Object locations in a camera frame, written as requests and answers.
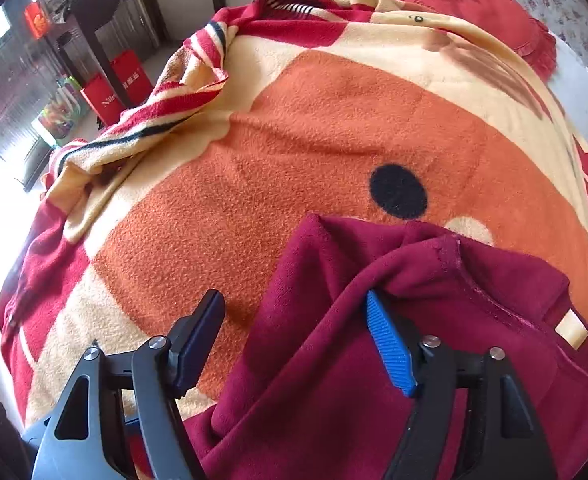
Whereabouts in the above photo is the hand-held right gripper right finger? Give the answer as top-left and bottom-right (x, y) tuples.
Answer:
(365, 289), (558, 480)

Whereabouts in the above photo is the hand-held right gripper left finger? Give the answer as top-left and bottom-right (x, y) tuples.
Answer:
(31, 289), (226, 480)

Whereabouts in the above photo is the maroon fleece garment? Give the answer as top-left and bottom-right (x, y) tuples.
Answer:
(184, 212), (588, 480)

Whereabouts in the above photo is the printed fleece blanket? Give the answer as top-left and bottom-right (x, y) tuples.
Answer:
(0, 0), (588, 480)

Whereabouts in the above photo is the red gift box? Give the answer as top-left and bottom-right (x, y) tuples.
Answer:
(80, 74), (124, 126)
(111, 50), (153, 108)

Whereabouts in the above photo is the colourful gift bag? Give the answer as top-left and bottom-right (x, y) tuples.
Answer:
(31, 75), (87, 148)

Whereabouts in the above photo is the ribbed metal panel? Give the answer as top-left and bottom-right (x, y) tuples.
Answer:
(0, 25), (104, 161)

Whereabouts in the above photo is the white cloth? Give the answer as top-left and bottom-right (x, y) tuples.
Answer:
(544, 30), (588, 156)

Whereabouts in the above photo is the floral pillow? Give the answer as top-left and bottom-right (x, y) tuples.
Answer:
(356, 0), (588, 76)

